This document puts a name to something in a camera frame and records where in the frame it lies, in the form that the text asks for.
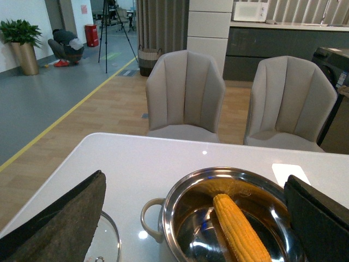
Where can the glass pot lid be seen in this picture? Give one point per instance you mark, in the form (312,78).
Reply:
(106,242)

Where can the left beige upholstered chair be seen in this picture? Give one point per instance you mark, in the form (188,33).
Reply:
(185,92)

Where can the woven laundry basket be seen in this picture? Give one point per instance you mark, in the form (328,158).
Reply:
(147,59)

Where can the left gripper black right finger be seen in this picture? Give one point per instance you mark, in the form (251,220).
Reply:
(320,223)

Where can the beige upholstered chair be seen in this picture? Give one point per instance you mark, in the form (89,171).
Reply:
(185,92)
(290,102)

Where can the grey curtain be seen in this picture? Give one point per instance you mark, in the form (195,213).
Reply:
(162,24)

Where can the red trash bin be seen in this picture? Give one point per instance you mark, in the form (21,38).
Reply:
(91,35)

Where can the black camera tripod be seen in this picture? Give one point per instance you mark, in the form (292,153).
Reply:
(114,19)

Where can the black washing machine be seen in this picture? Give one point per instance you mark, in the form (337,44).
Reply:
(334,64)

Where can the white microwave oven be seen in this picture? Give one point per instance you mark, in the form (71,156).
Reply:
(250,11)

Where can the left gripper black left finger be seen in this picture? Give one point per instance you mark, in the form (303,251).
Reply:
(64,230)

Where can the dark grey kitchen counter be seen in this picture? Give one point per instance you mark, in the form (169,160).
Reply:
(247,46)

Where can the right beige upholstered chair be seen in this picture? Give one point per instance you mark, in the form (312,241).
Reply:
(290,102)

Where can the yellow corn cob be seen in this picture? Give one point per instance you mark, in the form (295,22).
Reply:
(242,239)

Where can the potted green plant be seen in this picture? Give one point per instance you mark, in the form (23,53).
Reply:
(23,37)

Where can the person in grey clothes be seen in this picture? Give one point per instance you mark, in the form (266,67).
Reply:
(66,47)

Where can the cream steel cooking pot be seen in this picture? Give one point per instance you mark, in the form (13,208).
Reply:
(188,228)

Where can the white refrigerator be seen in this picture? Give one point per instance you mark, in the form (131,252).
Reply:
(208,28)

